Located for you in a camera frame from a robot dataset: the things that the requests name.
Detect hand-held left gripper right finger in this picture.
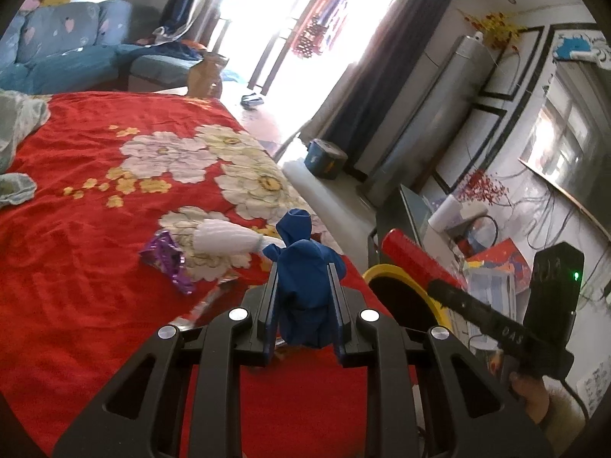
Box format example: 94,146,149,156
327,262,554,458

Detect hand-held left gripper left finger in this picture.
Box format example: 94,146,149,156
52,262,280,458

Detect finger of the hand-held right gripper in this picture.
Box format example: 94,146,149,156
426,278,527,345

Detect blue cloth bundle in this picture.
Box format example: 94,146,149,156
262,208,346,348

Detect yellow black trash bin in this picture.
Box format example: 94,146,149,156
362,262,454,339

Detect red cylinder tube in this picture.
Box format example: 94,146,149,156
380,227,469,293

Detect person's right forearm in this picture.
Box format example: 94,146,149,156
535,383,589,443

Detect person's right hand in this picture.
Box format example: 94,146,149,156
491,350,551,426

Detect red printed box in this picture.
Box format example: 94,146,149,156
464,237,534,293

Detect silver foil wrapper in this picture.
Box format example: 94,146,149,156
173,272,240,331

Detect white rolled cloth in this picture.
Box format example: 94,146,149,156
192,218,283,257

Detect white paper roll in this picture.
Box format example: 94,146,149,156
426,195,467,233

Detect purple foil wrapper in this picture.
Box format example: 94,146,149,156
139,229,197,295

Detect red artificial flowers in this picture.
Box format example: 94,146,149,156
459,168,510,207

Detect blue storage box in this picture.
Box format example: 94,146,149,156
304,138,349,181

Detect flat screen television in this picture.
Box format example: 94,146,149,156
517,56,611,240

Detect red floral blanket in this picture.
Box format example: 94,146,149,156
0,90,421,458

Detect grey standing air conditioner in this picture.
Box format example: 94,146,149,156
369,32,493,202

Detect orange bag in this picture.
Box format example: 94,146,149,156
186,52,229,99

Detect dark curtain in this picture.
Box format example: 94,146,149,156
310,0,465,173

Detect yellow artificial flowers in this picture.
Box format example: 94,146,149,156
457,6,529,52

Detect red hanging decoration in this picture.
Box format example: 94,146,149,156
290,0,352,59

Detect small grey green cloth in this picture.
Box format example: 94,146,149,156
0,172,38,209

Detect blue curtain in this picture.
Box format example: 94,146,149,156
160,0,226,47

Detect blue floral sofa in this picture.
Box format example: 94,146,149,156
0,0,207,95

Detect tangle of wall cables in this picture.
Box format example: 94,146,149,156
522,184,576,251

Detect blue wall decoration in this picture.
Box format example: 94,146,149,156
555,30,610,64

